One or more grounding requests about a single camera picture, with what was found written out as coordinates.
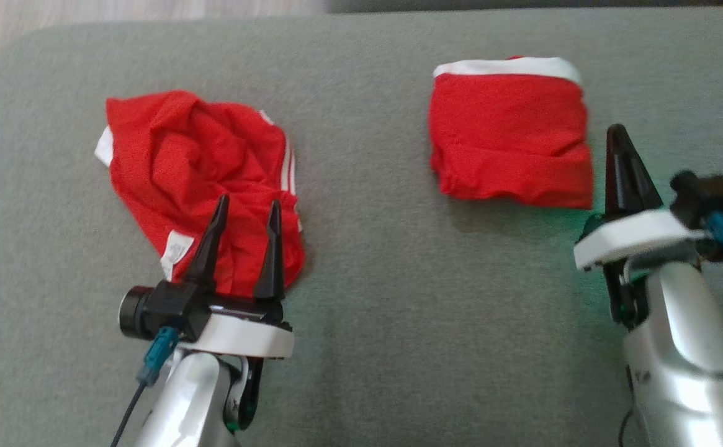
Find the grey sofa seat cushion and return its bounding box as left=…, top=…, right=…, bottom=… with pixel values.
left=0, top=6, right=723, bottom=447

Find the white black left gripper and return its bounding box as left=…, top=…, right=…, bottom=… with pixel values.
left=184, top=194, right=295, bottom=360

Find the red Bulls basketball jersey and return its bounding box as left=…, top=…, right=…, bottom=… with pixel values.
left=94, top=89, right=307, bottom=298

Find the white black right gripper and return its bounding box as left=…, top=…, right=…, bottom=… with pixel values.
left=573, top=124, right=707, bottom=331

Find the red shorts white stripe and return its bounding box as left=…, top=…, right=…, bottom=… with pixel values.
left=428, top=55, right=595, bottom=210

